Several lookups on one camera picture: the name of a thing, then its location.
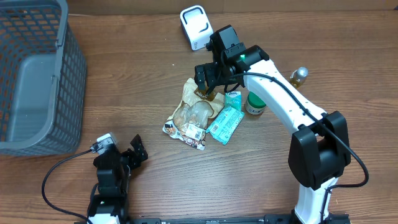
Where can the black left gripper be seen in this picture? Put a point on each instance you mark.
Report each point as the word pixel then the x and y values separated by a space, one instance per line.
pixel 135 160

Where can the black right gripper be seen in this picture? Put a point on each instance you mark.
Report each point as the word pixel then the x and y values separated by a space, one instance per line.
pixel 211 70

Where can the brown snack packet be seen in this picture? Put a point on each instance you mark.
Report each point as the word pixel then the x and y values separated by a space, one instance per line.
pixel 196 108

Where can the green white Kleenex tissue pack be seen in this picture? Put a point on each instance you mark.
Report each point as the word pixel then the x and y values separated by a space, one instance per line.
pixel 233 99

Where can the teal snack packet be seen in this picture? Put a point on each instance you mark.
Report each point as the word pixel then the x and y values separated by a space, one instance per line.
pixel 222 128

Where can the green lid white jar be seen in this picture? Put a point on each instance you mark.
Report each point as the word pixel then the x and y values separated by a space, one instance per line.
pixel 254 105

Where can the white labelled snack packet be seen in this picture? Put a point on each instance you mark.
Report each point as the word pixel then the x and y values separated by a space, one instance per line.
pixel 188 133

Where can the yellow oil bottle silver cap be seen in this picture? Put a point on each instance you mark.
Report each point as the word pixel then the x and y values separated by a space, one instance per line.
pixel 298 77

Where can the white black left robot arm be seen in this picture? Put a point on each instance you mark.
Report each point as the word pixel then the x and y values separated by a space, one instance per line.
pixel 110 204

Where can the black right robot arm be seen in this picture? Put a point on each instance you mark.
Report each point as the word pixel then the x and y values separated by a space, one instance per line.
pixel 318 151

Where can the white barcode scanner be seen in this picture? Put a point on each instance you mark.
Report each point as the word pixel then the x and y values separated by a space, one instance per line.
pixel 196 26

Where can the grey plastic mesh basket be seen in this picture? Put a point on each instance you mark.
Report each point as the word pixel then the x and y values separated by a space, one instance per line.
pixel 43 79

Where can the brown cardboard back panel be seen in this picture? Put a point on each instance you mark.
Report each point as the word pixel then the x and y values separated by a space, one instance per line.
pixel 131 7

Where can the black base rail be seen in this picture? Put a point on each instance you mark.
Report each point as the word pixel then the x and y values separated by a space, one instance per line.
pixel 211 220

